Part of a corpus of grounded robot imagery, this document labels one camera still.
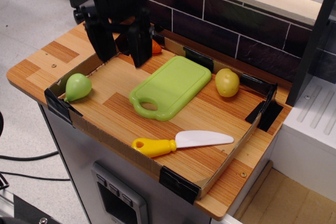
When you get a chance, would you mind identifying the green toy pear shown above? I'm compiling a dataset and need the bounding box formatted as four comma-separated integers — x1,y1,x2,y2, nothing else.
64,73,92,102

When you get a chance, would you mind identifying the black floor cable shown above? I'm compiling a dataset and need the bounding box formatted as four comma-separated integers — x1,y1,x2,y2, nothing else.
0,171,71,182
0,151,59,161

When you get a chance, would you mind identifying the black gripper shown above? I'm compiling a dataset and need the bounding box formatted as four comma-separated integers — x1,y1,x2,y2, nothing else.
83,0,153,68

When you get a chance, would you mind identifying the yellow-handled white toy knife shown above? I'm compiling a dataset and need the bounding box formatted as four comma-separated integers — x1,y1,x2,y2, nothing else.
131,130,234,158

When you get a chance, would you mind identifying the black office chair base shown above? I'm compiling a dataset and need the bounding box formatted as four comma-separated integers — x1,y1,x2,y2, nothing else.
69,0,96,25

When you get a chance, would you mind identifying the grey toy oven front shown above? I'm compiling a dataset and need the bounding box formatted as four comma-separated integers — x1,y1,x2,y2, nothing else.
91,163,149,223

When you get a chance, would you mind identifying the dark vertical post right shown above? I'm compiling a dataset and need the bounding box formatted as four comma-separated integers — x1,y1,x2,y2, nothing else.
286,0,335,106

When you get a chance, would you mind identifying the cardboard fence with black tape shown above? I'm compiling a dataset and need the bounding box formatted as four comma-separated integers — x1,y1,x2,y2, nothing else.
45,29,290,206

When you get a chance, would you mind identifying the yellow toy potato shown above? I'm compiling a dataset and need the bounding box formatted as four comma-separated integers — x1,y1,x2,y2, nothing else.
215,68,240,98

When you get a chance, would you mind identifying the orange toy carrot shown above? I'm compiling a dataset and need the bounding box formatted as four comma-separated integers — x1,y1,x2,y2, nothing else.
152,39,162,54

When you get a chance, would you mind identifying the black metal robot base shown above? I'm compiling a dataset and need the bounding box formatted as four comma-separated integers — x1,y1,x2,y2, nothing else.
0,176,64,224

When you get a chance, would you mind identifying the white toy sink counter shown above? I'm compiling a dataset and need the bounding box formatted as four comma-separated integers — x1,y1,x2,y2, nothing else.
270,77,335,201

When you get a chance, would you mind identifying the green plastic cutting board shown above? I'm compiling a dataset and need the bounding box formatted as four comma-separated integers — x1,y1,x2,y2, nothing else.
129,56,212,121

